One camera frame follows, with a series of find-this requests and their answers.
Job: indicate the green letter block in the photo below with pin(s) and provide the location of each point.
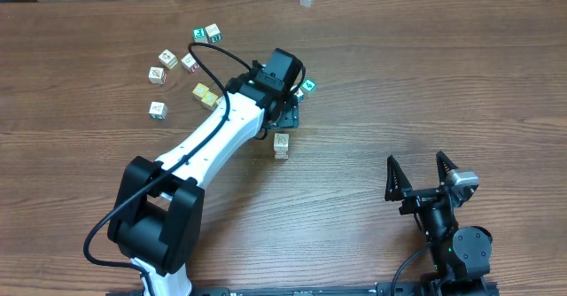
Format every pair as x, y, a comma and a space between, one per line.
199, 35

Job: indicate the red edged wooden block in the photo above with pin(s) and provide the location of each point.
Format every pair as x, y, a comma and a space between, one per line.
281, 155

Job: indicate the plain wooden picture block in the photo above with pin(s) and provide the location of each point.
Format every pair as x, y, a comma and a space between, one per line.
281, 142

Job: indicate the green number 4 block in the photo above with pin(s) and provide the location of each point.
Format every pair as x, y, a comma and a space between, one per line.
308, 87

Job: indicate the blue edged picture block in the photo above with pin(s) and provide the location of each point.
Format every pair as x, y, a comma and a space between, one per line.
300, 96

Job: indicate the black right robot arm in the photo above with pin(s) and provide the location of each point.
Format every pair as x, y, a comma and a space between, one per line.
459, 254

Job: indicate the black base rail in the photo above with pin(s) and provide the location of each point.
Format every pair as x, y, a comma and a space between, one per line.
380, 289

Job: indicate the yellow letter G block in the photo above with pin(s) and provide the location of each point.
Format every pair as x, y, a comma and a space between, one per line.
199, 91

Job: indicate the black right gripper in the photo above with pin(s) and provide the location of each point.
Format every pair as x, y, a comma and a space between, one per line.
400, 189

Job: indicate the teal number block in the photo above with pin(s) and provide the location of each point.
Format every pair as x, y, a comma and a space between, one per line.
213, 33

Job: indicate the yellow edged picture block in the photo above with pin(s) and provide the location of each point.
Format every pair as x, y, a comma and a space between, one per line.
168, 59

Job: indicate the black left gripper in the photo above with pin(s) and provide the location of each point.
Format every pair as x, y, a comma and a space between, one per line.
289, 112

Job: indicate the red letter U block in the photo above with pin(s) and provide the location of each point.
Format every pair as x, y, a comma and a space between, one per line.
189, 63

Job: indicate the red edged picture block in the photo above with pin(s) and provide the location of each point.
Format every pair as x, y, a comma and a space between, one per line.
157, 75

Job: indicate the yellow letter O block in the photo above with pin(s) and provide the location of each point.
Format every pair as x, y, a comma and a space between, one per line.
209, 100

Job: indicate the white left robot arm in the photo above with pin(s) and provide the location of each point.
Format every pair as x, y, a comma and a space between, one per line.
158, 211

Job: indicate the teal edged picture block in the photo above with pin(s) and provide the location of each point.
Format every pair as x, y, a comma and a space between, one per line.
158, 110

